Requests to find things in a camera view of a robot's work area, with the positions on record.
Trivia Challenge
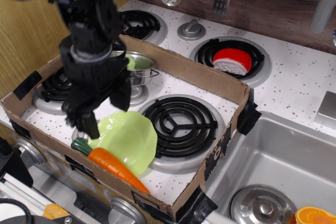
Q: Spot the silver faucet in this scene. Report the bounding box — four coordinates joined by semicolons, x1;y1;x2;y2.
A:
310;0;335;33

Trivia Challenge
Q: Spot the front left black burner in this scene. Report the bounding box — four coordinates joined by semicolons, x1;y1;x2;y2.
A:
33;68;71;115

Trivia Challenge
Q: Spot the orange toy carrot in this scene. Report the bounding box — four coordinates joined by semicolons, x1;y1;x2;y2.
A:
71;137;150;194

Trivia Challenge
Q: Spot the small silver metal pot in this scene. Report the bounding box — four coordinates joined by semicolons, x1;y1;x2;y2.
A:
125;51;160;86

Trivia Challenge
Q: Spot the orange slice toy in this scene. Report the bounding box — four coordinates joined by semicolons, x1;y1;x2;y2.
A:
288;206;335;224

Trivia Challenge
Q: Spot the silver pot lid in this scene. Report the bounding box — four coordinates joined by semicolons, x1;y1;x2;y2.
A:
228;184;298;223

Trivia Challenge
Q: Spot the silver toy sink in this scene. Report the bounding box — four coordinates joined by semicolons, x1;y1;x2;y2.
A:
205;112;335;223

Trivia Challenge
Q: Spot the silver middle stove knob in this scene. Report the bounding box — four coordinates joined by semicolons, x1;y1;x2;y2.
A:
130;85;149;106

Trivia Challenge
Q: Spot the brown cardboard fence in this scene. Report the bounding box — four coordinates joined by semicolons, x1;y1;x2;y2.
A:
2;36;250;223

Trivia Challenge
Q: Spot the black cable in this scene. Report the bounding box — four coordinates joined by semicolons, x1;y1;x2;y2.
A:
0;198;34;224

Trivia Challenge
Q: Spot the red toy cheese wedge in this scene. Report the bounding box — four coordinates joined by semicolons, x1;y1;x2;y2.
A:
212;48;253;76

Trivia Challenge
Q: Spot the green toy broccoli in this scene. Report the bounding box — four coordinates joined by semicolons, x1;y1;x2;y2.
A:
125;54;136;70

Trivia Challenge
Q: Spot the front right black burner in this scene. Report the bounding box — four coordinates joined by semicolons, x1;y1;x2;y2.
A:
138;94;226;174

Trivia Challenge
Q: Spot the light green plastic plate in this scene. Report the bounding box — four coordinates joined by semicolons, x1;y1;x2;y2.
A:
88;111;158;176

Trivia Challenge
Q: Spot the silver front stove knob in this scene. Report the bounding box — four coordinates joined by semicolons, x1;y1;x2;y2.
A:
71;129;89;142

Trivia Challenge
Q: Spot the back left black burner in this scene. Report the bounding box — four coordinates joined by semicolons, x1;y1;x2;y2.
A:
120;10;167;45

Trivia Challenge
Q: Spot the black burner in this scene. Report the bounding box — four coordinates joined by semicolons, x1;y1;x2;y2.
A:
120;10;167;45
138;94;226;174
190;36;272;88
33;68;71;115

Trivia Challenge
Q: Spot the silver oven dial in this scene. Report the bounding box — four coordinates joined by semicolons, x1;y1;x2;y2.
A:
108;197;147;224
16;138;47;168

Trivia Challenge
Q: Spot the silver oven dial right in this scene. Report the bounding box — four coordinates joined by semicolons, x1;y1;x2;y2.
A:
108;197;147;224

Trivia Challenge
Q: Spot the silver faucet handle block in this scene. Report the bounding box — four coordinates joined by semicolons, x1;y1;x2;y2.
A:
314;91;336;130

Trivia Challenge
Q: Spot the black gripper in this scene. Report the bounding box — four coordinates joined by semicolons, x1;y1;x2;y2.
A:
59;37;131;139

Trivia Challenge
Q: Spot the black clamp device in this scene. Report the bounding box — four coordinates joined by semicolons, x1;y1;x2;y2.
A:
1;137;34;188

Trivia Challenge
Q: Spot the silver oven dial left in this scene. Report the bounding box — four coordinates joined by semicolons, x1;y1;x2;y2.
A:
16;138;47;168

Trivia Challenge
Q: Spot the back right black burner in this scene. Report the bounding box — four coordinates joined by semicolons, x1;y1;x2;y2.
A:
190;36;272;88

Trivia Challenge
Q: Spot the hanging silver spatula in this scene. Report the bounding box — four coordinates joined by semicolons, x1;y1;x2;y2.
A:
211;0;230;18

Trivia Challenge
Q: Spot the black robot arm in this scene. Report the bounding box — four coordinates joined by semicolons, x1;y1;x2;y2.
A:
21;0;131;139

